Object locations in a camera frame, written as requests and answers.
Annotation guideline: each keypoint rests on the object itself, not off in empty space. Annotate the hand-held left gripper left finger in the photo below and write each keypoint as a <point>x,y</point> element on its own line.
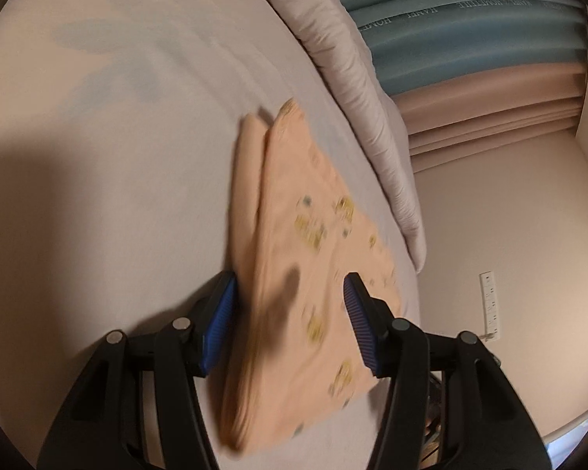
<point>218,328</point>

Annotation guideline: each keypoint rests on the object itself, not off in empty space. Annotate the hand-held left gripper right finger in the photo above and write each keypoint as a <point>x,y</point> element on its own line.
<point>365,328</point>

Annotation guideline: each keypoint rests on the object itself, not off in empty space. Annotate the orange cartoon print shirt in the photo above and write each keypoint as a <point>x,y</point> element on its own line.
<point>294,254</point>

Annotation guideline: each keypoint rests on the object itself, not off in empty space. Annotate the grey duvet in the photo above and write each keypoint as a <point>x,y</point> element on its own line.
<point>353,83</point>

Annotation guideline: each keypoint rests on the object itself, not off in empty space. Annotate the pink curtain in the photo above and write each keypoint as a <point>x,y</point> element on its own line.
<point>490,107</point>

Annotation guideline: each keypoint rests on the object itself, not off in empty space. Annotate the blue curtain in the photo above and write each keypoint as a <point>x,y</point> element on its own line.
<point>470,44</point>

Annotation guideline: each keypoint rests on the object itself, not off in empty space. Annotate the white wall socket strip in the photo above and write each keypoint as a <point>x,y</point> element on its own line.
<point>488,298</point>

